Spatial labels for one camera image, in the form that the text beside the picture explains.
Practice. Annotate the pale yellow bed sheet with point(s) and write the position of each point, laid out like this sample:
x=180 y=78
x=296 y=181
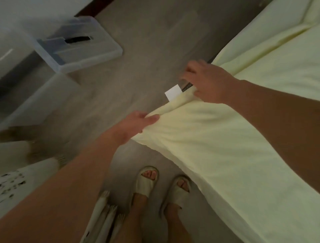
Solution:
x=237 y=162

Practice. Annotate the dark grey mattress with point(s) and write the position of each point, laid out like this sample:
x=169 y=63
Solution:
x=187 y=87

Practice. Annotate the person's left hand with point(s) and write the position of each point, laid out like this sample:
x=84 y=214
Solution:
x=132 y=126

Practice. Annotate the person's right forearm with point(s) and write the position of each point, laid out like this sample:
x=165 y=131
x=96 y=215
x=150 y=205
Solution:
x=282 y=125

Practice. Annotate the beige slipper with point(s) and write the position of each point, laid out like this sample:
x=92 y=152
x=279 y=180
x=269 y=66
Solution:
x=178 y=195
x=143 y=186

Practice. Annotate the clear plastic storage bin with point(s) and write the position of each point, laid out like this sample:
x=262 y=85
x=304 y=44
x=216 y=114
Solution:
x=32 y=100

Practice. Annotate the person's right hand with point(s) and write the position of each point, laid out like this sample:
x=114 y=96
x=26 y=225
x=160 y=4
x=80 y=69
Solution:
x=215 y=83

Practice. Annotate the beige right slipper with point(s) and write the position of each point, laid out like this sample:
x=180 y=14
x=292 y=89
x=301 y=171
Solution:
x=178 y=195

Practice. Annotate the person's right leg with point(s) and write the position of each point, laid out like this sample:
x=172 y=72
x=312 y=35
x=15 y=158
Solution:
x=176 y=225

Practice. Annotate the person's left forearm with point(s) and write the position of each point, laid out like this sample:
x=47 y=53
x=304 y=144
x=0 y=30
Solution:
x=62 y=190

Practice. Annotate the beige left slipper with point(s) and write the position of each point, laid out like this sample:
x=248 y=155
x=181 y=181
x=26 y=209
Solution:
x=143 y=186

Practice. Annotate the white printed curtain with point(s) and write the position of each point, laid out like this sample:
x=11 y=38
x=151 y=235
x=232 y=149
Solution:
x=25 y=180

